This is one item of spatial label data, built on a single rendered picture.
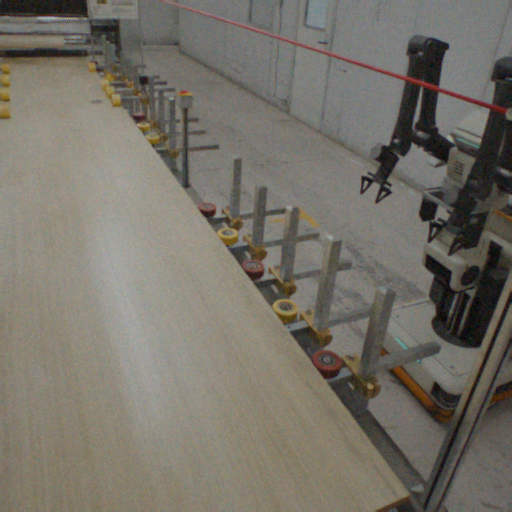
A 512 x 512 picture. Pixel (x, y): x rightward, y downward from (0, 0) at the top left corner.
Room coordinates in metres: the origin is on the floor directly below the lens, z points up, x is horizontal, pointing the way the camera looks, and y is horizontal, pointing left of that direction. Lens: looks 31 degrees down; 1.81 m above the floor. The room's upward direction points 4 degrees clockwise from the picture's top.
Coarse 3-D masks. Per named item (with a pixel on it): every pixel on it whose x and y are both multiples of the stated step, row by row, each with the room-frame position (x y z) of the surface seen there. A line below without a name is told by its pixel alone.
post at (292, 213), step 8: (288, 208) 1.43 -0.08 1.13; (296, 208) 1.43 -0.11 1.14; (288, 216) 1.42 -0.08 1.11; (296, 216) 1.42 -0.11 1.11; (288, 224) 1.42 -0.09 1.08; (296, 224) 1.43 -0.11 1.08; (288, 232) 1.42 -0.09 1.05; (296, 232) 1.43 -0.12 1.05; (288, 240) 1.42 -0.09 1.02; (296, 240) 1.43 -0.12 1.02; (288, 248) 1.42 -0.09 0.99; (288, 256) 1.42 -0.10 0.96; (288, 264) 1.42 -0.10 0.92; (280, 272) 1.44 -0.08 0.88; (288, 272) 1.42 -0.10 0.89; (280, 296) 1.42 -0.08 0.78; (288, 296) 1.43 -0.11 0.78
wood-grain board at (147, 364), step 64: (64, 64) 4.79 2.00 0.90; (0, 128) 2.74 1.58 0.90; (64, 128) 2.83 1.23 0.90; (128, 128) 2.91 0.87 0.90; (0, 192) 1.88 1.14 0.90; (64, 192) 1.92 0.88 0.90; (128, 192) 1.97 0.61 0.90; (0, 256) 1.37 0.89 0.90; (64, 256) 1.40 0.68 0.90; (128, 256) 1.43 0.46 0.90; (192, 256) 1.46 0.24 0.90; (0, 320) 1.04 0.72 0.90; (64, 320) 1.06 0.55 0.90; (128, 320) 1.09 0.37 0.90; (192, 320) 1.11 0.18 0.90; (256, 320) 1.13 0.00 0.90; (0, 384) 0.81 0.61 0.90; (64, 384) 0.83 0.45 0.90; (128, 384) 0.84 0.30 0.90; (192, 384) 0.86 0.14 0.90; (256, 384) 0.87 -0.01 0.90; (320, 384) 0.89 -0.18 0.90; (0, 448) 0.64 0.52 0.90; (64, 448) 0.65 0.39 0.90; (128, 448) 0.66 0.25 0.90; (192, 448) 0.67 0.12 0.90; (256, 448) 0.68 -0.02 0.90; (320, 448) 0.70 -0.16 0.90
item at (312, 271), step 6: (342, 264) 1.58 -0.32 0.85; (348, 264) 1.59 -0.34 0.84; (294, 270) 1.51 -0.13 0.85; (300, 270) 1.51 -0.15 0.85; (306, 270) 1.51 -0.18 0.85; (312, 270) 1.52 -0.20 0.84; (318, 270) 1.53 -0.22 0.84; (264, 276) 1.45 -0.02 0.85; (270, 276) 1.46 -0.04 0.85; (294, 276) 1.48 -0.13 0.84; (300, 276) 1.49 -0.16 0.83; (306, 276) 1.51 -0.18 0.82; (312, 276) 1.52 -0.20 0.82; (258, 282) 1.42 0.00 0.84; (264, 282) 1.43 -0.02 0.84; (270, 282) 1.44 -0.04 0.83; (258, 288) 1.42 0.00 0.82
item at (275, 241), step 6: (300, 234) 1.79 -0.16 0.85; (306, 234) 1.79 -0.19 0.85; (312, 234) 1.80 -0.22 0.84; (318, 234) 1.82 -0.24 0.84; (264, 240) 1.72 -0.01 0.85; (270, 240) 1.72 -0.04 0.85; (276, 240) 1.73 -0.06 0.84; (282, 240) 1.74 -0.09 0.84; (300, 240) 1.78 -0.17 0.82; (306, 240) 1.79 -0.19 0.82; (234, 246) 1.65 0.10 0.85; (240, 246) 1.66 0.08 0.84; (246, 246) 1.67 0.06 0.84; (270, 246) 1.72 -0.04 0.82; (234, 252) 1.64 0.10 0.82
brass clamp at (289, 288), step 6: (270, 270) 1.49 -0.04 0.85; (276, 270) 1.48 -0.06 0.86; (276, 276) 1.45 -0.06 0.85; (276, 282) 1.44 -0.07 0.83; (282, 282) 1.41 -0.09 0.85; (288, 282) 1.41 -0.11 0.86; (294, 282) 1.42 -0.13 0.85; (276, 288) 1.44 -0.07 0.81; (282, 288) 1.40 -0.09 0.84; (288, 288) 1.39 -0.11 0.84; (294, 288) 1.40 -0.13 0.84; (288, 294) 1.39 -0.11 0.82
